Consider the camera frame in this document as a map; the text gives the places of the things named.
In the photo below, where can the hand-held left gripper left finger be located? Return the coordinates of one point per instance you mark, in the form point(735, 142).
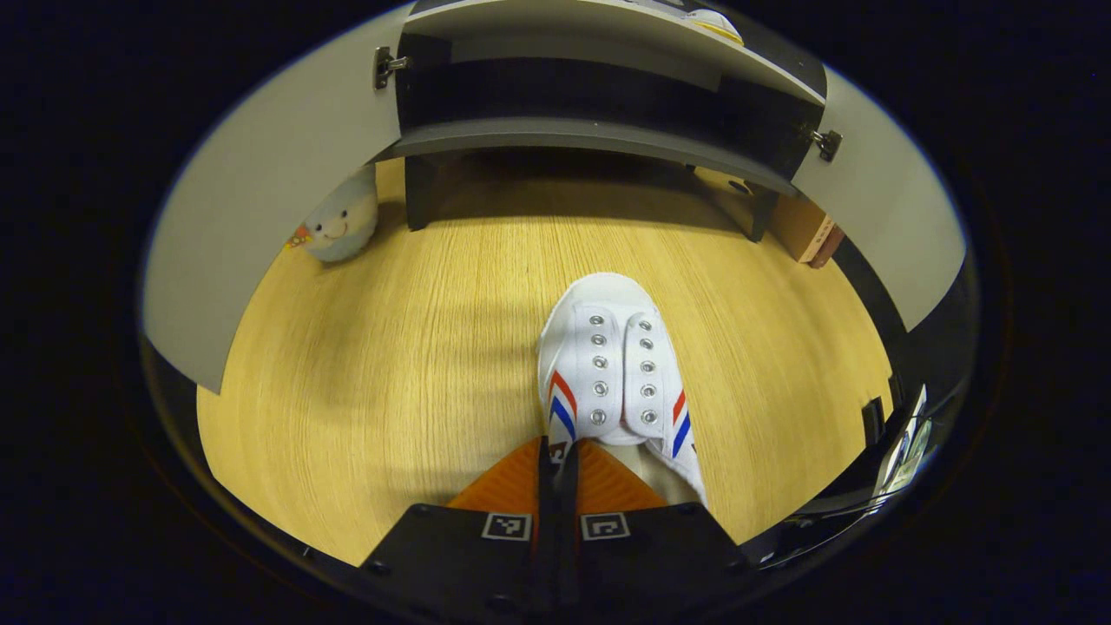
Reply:
point(460, 555)

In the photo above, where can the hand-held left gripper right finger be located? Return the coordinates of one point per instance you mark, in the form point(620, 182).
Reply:
point(660, 555)

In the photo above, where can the white canvas shoe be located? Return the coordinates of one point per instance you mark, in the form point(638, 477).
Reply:
point(713, 22)
point(608, 347)

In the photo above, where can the white cabinet door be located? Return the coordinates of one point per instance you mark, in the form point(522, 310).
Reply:
point(260, 191)
point(894, 208)

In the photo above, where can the grey and white shoe cabinet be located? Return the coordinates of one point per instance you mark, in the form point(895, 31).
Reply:
point(590, 134)

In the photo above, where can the dark red book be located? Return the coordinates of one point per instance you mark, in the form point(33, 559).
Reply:
point(829, 247)

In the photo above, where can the white round plush toy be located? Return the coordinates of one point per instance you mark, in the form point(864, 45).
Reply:
point(340, 221)

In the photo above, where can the brown book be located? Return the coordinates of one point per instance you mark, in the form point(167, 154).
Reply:
point(792, 226)

